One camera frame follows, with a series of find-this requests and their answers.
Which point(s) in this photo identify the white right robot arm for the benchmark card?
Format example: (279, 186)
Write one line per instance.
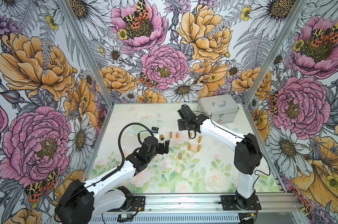
(247, 153)

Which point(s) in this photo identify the aluminium corner post right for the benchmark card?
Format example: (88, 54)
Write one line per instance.
(282, 35)

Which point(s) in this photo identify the aluminium corner post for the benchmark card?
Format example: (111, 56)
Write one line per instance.
(282, 35)
(71, 20)

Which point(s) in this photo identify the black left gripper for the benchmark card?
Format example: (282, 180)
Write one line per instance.
(161, 150)

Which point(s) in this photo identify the silver metal case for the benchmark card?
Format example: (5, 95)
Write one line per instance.
(223, 108)

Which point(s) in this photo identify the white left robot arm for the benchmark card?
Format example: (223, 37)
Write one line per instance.
(83, 200)

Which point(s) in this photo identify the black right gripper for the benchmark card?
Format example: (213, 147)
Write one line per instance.
(179, 122)

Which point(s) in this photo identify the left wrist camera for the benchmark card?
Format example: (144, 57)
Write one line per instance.
(155, 130)

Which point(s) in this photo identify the aluminium corner post left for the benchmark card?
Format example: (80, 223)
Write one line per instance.
(71, 20)

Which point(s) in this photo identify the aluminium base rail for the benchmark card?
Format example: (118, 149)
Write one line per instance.
(273, 208)

